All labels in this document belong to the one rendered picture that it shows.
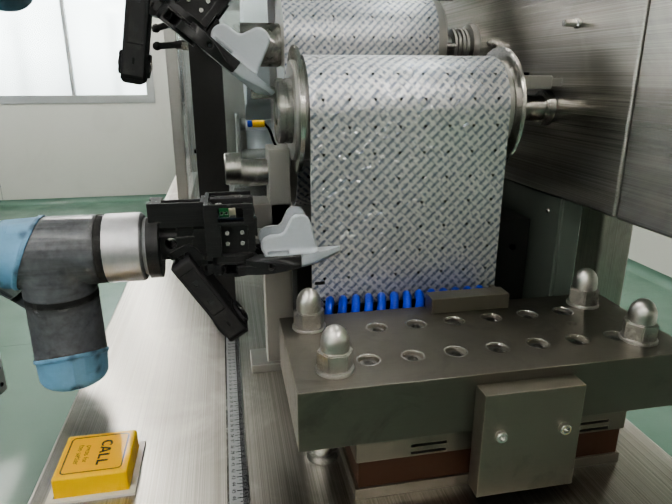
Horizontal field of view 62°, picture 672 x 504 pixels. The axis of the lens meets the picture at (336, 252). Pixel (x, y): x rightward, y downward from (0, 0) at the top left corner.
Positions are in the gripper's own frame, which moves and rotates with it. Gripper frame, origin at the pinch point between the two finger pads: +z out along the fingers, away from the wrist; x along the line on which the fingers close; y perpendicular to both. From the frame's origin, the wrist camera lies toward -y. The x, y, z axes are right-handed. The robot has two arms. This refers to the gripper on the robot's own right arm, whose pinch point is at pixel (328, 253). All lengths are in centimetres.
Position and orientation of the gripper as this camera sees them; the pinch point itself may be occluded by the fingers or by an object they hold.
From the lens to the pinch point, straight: 65.7
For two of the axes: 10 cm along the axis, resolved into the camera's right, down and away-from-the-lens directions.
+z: 9.8, -0.6, 1.8
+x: -1.9, -3.0, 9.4
